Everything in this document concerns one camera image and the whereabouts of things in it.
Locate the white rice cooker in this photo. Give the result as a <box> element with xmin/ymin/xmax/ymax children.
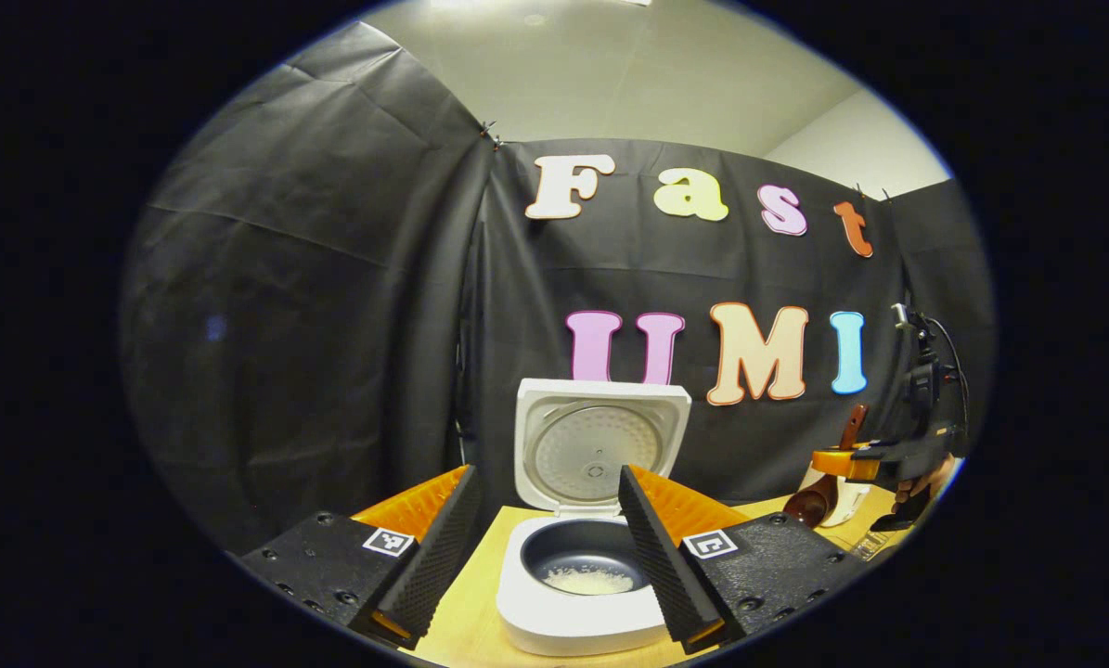
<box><xmin>496</xmin><ymin>378</ymin><xmax>694</xmax><ymax>658</ymax></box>

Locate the brown wooden spoon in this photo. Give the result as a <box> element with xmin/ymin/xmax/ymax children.
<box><xmin>783</xmin><ymin>404</ymin><xmax>870</xmax><ymax>528</ymax></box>

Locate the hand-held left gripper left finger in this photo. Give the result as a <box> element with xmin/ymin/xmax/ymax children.
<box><xmin>239</xmin><ymin>464</ymin><xmax>483</xmax><ymax>649</ymax></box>

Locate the black backdrop cloth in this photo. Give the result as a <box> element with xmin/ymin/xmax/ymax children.
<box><xmin>118</xmin><ymin>23</ymin><xmax>996</xmax><ymax>558</ymax></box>

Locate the ceiling light panel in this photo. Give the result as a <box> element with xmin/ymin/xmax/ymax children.
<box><xmin>429</xmin><ymin>0</ymin><xmax>652</xmax><ymax>9</ymax></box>

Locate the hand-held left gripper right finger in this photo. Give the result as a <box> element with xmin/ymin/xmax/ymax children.
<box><xmin>617</xmin><ymin>464</ymin><xmax>866</xmax><ymax>655</ymax></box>

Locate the white toaster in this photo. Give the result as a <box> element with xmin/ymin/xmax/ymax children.
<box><xmin>800</xmin><ymin>464</ymin><xmax>875</xmax><ymax>528</ymax></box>

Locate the small white rice heap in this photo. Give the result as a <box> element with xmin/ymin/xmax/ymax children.
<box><xmin>540</xmin><ymin>564</ymin><xmax>636</xmax><ymax>596</ymax></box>

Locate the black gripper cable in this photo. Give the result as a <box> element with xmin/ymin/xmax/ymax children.
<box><xmin>923</xmin><ymin>315</ymin><xmax>973</xmax><ymax>428</ymax></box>

